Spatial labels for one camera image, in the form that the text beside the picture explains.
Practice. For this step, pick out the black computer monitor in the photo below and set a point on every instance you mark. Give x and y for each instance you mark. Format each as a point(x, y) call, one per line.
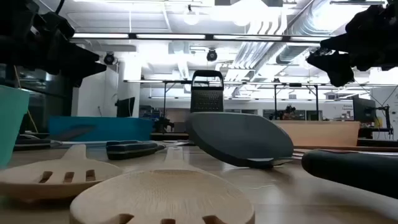
point(363, 109)
point(126, 107)

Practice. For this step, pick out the wooden notched spoon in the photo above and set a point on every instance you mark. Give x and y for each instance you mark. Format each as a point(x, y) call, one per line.
point(161, 193)

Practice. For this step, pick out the black metal frame rig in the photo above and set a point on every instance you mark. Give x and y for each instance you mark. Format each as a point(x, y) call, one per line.
point(275, 99)

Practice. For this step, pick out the orange plastic bin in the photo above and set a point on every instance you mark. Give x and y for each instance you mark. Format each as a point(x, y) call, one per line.
point(320, 133)

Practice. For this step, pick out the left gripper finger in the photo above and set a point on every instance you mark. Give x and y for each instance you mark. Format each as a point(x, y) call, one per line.
point(81, 70)
point(81, 54)

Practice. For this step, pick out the black metal table frame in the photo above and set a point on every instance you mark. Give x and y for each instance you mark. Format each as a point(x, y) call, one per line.
point(171, 136)

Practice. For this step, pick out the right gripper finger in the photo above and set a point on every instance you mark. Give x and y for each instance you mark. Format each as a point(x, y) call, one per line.
point(337, 67)
point(340, 43)

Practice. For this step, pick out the green plastic bin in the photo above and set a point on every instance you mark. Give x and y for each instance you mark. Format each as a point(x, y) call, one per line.
point(12, 124)

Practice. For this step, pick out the person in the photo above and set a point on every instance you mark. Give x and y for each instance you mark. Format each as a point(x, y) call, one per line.
point(289, 113)

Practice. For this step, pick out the blue plastic bin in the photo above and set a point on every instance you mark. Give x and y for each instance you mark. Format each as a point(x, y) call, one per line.
point(124, 129)

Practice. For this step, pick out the wooden slotted spatula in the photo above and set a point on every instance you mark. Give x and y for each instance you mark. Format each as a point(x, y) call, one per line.
point(31, 182)

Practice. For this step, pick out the overhead light bar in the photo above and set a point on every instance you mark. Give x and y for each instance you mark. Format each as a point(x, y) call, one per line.
point(171, 36)

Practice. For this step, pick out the round pendant lamp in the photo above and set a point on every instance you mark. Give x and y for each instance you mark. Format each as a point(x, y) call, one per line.
point(191, 17)

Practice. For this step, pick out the steel box grater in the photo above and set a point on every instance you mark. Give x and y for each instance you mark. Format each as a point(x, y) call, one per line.
point(206, 99)

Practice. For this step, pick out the black background robot arm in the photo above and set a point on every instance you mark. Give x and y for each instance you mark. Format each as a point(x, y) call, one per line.
point(163, 124)

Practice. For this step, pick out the black oval serving spoon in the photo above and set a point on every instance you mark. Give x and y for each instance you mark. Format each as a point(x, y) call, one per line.
point(239, 137)

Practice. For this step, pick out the black ceiling spotlight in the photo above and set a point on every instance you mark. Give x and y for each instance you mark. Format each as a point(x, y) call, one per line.
point(211, 55)
point(109, 58)

